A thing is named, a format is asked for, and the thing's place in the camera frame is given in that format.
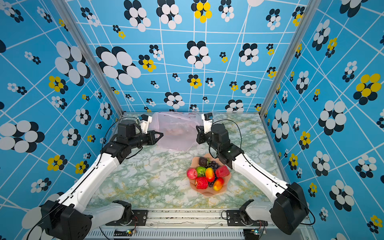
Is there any red yellow peach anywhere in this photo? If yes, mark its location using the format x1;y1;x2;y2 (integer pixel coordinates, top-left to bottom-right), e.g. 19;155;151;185
213;178;225;192

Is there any aluminium corner post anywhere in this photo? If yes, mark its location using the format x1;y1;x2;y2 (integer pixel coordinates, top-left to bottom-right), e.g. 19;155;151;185
260;0;321;115
53;1;124;118

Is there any red orange mango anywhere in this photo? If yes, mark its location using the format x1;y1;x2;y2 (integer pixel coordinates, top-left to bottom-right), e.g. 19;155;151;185
205;168;216;183

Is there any right green circuit board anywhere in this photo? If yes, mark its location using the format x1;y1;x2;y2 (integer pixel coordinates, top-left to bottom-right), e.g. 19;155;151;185
243;229;262;240

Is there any pink red apple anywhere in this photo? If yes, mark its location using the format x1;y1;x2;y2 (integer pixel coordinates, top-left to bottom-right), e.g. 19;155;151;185
187;168;198;180

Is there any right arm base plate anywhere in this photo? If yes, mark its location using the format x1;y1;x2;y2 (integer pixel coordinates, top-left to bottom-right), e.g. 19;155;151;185
225;210;269;228

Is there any left aluminium corner post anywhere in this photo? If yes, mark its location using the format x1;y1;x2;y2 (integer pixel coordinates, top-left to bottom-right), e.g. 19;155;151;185
53;1;124;118

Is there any right aluminium corner post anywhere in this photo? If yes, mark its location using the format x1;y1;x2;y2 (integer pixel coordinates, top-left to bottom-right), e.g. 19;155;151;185
260;0;321;115

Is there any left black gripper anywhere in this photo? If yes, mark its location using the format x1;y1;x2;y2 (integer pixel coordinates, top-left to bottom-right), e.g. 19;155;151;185
128;130;164;150

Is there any green apple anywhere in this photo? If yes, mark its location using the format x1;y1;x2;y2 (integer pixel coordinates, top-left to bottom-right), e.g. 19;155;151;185
196;167;207;178

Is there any red pomegranate fruit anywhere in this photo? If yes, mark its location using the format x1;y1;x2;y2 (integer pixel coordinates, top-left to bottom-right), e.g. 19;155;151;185
215;165;230;178

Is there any left green circuit board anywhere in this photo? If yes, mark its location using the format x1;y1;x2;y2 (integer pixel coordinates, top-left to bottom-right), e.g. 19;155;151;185
114;230;137;237

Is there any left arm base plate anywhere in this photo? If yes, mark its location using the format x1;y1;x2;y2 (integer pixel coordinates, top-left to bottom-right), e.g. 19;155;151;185
106;210;149;227

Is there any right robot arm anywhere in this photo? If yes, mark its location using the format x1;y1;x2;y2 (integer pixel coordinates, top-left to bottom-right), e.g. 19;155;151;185
196;124;310;235

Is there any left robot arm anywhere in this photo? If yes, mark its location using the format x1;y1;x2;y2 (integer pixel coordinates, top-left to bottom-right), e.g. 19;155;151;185
37;115;163;240

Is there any pink plastic bag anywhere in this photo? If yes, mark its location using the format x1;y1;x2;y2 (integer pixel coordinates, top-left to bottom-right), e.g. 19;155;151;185
149;112;203;152

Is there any dark mangosteen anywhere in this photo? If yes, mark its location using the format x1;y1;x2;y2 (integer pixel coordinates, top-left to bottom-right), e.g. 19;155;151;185
198;157;211;168

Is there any aluminium front rail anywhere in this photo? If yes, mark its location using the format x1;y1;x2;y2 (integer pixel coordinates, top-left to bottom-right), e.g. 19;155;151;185
55;207;319;240

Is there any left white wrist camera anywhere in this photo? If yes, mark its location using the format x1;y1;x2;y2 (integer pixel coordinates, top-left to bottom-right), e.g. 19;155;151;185
139;114;152;134

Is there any purple grape bunch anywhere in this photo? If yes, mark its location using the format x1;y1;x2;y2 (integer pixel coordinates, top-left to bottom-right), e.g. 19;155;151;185
207;161;220;171

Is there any green circuit board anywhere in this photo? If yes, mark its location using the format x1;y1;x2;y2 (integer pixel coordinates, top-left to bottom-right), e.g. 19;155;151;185
114;230;137;237
243;229;262;240

